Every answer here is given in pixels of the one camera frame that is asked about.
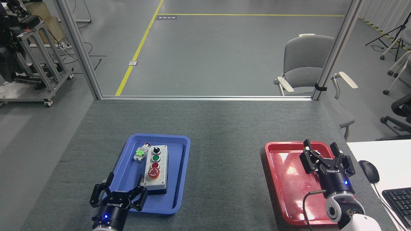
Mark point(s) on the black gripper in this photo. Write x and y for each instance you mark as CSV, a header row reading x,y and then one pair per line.
x,y
335,181
112,211

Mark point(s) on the grey control box with buttons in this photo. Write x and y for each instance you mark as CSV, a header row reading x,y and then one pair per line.
x,y
160,166

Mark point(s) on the cardboard box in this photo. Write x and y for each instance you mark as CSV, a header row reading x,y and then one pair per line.
x,y
53,27

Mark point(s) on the black computer mouse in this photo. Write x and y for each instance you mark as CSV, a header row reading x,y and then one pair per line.
x,y
369,171

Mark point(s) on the red plastic tray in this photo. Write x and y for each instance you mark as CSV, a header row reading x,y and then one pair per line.
x,y
289,186

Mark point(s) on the white desk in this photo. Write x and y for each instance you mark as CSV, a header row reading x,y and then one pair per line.
x,y
388,160

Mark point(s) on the blue plastic tray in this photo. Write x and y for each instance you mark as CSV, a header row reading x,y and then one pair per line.
x,y
175,166

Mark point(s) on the black keyboard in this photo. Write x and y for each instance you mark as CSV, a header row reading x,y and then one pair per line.
x,y
399,205

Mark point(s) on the black office chair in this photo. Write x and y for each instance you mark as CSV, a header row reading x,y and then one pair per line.
x,y
401,106

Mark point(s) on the grey armchair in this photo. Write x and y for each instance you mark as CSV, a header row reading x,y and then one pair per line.
x,y
303,61

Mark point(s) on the white wheeled chair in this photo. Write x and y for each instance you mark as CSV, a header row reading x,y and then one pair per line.
x,y
401,64
394,43

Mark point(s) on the black tripod stand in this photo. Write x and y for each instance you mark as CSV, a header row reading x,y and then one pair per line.
x,y
399,30

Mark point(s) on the white curtain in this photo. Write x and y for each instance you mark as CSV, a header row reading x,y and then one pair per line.
x,y
385,12

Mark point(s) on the black machine on cart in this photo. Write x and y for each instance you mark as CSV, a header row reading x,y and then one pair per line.
x,y
6,61

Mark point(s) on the dark floor label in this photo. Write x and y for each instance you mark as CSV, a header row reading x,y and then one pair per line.
x,y
167,17

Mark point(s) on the black knob selector switch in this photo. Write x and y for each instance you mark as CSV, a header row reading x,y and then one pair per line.
x,y
317,152

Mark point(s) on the red-capped push button switch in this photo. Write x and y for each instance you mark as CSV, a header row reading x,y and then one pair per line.
x,y
140,153

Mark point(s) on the black clip on post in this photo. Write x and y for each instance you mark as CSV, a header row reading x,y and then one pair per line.
x,y
320,87

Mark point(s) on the silver aluminium post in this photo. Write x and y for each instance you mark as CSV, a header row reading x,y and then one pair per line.
x,y
335,51
80,51

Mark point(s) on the aluminium frame cart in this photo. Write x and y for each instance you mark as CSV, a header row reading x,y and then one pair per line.
x,y
48,77

